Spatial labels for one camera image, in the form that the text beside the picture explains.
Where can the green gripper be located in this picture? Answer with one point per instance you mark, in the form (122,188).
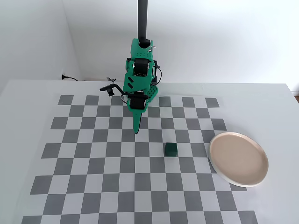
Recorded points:
(137,103)

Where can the dark green dice cube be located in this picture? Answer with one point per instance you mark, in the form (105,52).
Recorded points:
(171,150)

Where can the green perforated robot base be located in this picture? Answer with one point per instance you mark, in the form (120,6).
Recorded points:
(154,92)

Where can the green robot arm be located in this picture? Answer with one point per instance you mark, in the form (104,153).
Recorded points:
(140,56)

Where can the beige round plate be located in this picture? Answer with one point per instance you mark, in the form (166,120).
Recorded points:
(238,158)

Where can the grey checkerboard mat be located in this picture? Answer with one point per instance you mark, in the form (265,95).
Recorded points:
(93,163)

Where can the black vertical pole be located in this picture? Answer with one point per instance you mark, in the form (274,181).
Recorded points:
(143,21)

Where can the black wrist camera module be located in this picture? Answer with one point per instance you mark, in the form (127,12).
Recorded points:
(112,87)

